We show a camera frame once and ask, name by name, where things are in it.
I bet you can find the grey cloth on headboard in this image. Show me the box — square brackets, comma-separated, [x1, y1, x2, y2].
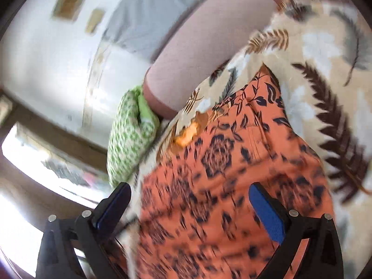
[103, 0, 204, 62]

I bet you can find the pink maroon headboard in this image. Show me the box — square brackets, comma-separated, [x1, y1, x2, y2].
[143, 0, 281, 119]

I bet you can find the orange black floral garment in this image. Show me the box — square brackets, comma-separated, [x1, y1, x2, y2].
[136, 66, 333, 278]

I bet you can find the green white patterned pillow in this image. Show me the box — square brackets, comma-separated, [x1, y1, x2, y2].
[106, 86, 160, 188]

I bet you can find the wooden framed window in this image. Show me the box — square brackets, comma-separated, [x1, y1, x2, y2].
[1, 91, 111, 278]

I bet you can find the beige leaf print bedsheet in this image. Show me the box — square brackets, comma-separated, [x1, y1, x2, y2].
[119, 3, 371, 278]

